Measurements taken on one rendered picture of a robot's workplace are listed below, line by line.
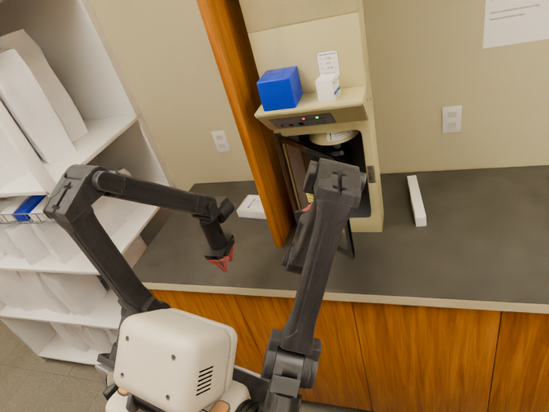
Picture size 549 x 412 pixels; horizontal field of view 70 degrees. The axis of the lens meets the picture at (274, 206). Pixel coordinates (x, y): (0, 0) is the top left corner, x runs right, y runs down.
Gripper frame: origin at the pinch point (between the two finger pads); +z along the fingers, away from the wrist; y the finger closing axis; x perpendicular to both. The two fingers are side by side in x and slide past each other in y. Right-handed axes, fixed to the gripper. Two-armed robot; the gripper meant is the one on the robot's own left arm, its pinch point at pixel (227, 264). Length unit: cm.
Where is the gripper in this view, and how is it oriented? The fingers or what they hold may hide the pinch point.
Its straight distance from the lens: 131.2
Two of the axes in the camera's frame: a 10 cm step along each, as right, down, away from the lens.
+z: 2.4, 7.9, 5.6
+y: 2.7, -6.1, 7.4
